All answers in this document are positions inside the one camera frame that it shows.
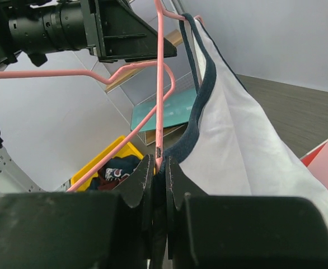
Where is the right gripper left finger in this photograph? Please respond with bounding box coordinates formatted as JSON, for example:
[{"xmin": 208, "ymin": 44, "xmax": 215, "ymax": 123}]
[{"xmin": 0, "ymin": 155, "xmax": 154, "ymax": 268}]

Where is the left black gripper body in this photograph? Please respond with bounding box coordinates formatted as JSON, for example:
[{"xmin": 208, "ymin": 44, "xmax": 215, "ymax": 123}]
[{"xmin": 80, "ymin": 0, "xmax": 106, "ymax": 62}]

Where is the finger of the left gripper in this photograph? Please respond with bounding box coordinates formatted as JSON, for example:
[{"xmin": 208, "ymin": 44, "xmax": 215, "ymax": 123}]
[{"xmin": 96, "ymin": 0, "xmax": 178, "ymax": 63}]

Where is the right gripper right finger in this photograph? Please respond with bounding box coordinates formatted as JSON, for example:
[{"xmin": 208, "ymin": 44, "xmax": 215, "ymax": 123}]
[{"xmin": 166, "ymin": 157, "xmax": 328, "ymax": 268}]

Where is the navy maroon tank top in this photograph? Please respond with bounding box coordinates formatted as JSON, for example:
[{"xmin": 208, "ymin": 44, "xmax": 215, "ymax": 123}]
[{"xmin": 87, "ymin": 155, "xmax": 141, "ymax": 191}]

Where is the pink hanger of white top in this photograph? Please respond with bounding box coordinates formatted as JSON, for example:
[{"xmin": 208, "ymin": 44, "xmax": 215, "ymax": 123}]
[{"xmin": 0, "ymin": 0, "xmax": 204, "ymax": 193}]

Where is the white navy tank top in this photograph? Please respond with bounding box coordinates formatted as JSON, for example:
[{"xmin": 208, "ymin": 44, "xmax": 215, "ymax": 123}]
[{"xmin": 163, "ymin": 12, "xmax": 328, "ymax": 250}]

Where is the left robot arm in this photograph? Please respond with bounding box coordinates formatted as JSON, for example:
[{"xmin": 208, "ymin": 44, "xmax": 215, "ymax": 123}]
[{"xmin": 0, "ymin": 0, "xmax": 158, "ymax": 67}]

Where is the yellow plastic tray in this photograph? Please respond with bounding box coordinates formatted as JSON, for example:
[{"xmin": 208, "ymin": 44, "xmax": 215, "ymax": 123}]
[{"xmin": 71, "ymin": 136, "xmax": 144, "ymax": 191}]

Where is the teal bathroom scale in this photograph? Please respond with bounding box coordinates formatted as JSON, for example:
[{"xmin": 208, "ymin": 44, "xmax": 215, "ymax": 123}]
[{"xmin": 131, "ymin": 88, "xmax": 196, "ymax": 130}]

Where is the red folder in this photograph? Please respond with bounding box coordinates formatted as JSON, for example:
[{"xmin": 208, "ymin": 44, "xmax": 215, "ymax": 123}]
[{"xmin": 301, "ymin": 140, "xmax": 328, "ymax": 167}]

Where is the white wire wooden shelf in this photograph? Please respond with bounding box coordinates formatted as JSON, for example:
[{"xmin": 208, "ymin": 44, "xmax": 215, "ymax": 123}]
[{"xmin": 74, "ymin": 1, "xmax": 194, "ymax": 151}]

